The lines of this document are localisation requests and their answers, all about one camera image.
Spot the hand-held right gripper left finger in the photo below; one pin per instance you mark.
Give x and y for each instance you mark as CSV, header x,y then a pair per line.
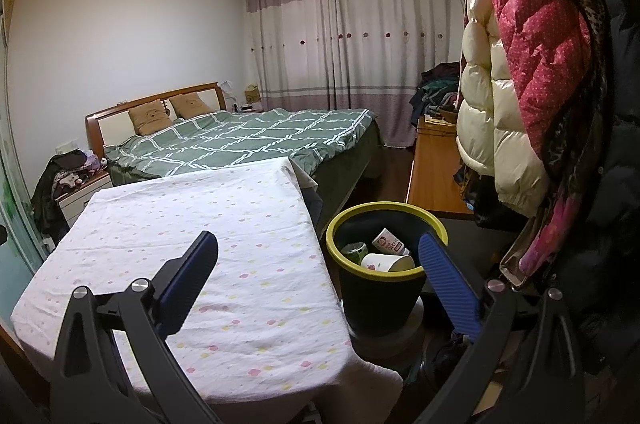
x,y
187,289

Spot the white wall socket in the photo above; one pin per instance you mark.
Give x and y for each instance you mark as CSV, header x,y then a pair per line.
x,y
63,148

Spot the green checked duvet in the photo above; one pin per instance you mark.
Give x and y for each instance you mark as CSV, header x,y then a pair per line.
x,y
240,138

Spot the pile of clothes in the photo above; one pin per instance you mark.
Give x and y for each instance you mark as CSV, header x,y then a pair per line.
x,y
435,91

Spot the pink floral garment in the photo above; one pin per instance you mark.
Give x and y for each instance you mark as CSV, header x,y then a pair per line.
x,y
550,229

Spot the wooden bed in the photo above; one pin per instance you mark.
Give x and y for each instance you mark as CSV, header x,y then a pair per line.
x,y
115,113

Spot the white spotted tablecloth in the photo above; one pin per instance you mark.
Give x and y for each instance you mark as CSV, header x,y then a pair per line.
x,y
225,214

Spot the white round stool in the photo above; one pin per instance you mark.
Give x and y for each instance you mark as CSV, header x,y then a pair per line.
x,y
385,344

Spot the white nightstand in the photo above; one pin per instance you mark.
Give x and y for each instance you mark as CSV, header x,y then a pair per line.
x,y
75,204

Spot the black bin with yellow rim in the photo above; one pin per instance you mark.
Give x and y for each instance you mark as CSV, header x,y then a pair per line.
x,y
380,304

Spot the plain brown pillow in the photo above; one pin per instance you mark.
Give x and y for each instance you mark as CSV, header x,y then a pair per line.
x,y
192,105

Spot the sliding wardrobe door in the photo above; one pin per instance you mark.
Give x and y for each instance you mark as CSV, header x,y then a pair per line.
x,y
15,229

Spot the pink and white curtain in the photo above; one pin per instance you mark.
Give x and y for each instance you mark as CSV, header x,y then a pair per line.
x,y
350,53

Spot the clear bottle with green label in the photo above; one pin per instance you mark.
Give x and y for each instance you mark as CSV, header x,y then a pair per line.
x,y
356,250

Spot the heap of dark clothes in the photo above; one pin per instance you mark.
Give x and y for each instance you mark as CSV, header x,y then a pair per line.
x,y
47,199

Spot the cream puffer jacket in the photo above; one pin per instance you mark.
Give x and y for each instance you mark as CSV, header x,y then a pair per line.
x,y
480,128

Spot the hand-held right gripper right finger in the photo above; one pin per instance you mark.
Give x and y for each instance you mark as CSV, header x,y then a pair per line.
x,y
450,289

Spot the white cylindrical tub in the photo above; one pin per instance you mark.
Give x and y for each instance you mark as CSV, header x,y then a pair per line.
x,y
382,263

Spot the wooden cabinet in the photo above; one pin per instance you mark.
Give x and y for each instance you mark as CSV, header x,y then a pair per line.
x,y
430,174

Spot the brown pillow with face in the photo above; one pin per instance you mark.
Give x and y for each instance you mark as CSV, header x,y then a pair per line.
x,y
150,117

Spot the dark coat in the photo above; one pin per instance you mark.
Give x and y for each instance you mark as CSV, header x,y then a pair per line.
x,y
615,153

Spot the cardboard box with print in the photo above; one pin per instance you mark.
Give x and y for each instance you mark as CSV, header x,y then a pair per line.
x,y
252,94

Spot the red quilted jacket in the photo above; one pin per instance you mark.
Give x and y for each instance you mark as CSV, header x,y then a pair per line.
x,y
540,53

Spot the beige cloth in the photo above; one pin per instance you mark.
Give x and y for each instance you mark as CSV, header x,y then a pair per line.
x,y
512,254

